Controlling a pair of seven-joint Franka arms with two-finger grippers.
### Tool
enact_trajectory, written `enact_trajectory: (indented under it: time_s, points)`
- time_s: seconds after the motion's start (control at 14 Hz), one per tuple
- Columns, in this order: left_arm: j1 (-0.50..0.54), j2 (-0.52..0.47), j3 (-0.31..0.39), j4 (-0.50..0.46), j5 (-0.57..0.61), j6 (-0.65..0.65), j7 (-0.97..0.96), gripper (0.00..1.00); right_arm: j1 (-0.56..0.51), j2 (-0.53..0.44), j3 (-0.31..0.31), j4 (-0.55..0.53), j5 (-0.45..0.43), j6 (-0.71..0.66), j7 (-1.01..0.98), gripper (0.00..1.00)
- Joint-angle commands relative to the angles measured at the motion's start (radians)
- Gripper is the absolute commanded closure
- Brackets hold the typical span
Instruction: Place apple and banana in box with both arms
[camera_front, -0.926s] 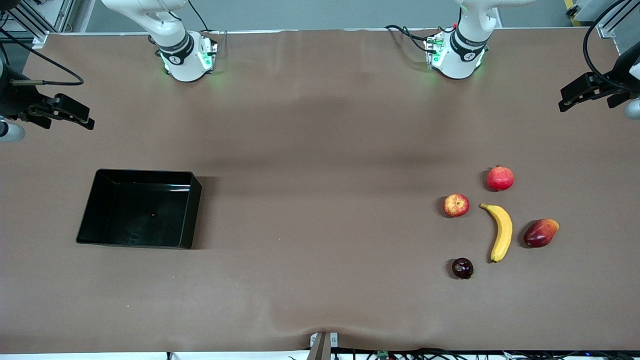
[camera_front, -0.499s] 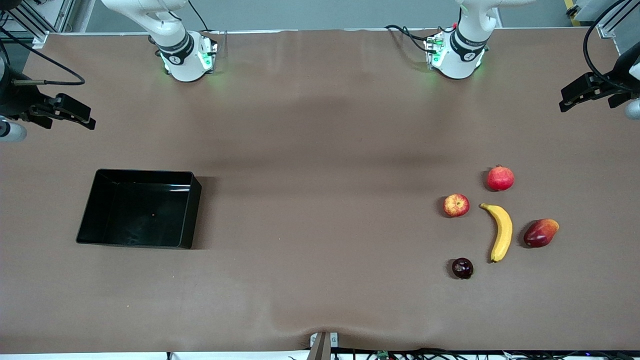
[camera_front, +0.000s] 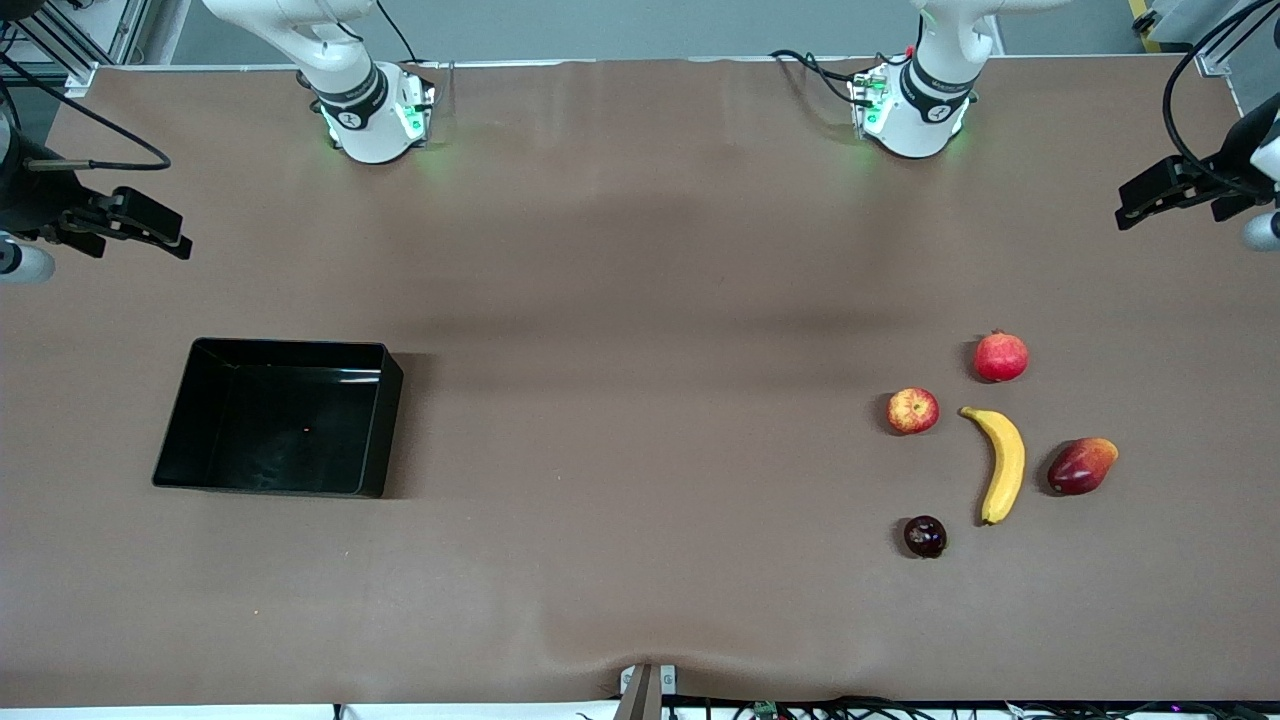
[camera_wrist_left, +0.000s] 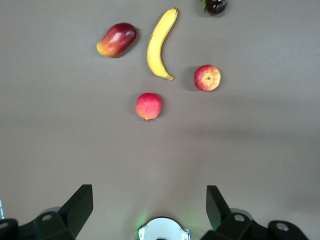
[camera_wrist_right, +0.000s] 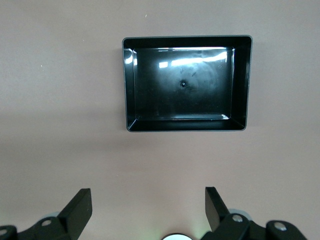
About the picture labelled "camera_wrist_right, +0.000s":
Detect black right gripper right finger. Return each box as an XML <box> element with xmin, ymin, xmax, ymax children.
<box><xmin>201</xmin><ymin>186</ymin><xmax>253</xmax><ymax>240</ymax></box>

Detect brown table mat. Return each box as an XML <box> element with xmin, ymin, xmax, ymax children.
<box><xmin>0</xmin><ymin>0</ymin><xmax>320</xmax><ymax>240</ymax></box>

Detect black plastic box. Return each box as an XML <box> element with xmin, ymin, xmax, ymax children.
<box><xmin>122</xmin><ymin>34</ymin><xmax>254</xmax><ymax>133</ymax></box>

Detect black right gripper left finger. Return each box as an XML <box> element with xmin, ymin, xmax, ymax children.
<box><xmin>14</xmin><ymin>187</ymin><xmax>93</xmax><ymax>240</ymax></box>

